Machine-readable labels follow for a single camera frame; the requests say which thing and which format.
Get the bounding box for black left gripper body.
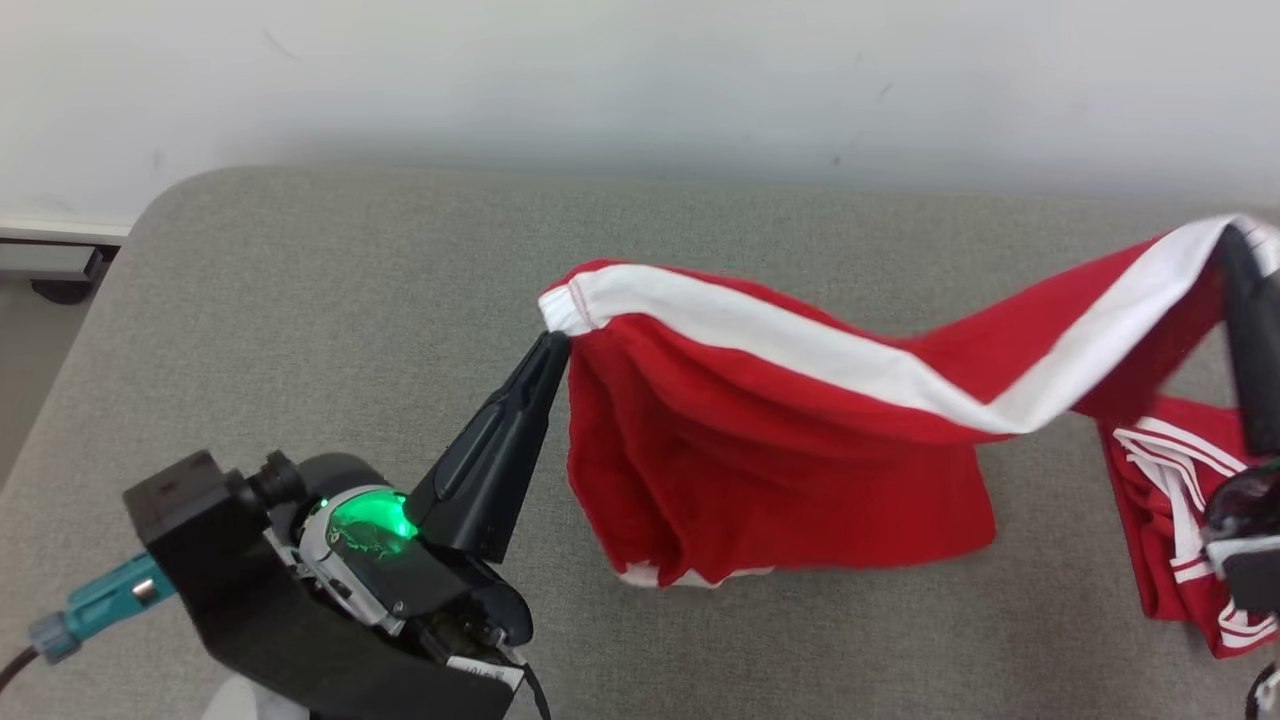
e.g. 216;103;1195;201
175;555;537;720

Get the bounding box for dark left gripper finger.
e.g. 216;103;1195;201
454;331;572;564
404;331;562;547

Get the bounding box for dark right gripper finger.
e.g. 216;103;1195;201
1214;222;1280;457

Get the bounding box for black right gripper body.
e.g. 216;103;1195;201
1203;457;1280;614

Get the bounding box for red jersey with white sleeves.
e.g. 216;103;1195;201
1098;395;1280;659

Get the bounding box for red shorts with white stripe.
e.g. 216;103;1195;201
538;215;1280;589

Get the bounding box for white paper label tag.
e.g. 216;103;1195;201
445;655;526;693

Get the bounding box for grey wheeled cart base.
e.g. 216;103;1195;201
0;242;119;304

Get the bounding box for teal left camera connector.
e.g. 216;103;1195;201
28;553;177;663

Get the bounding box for white wall baseboard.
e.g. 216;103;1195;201
0;215;133;246

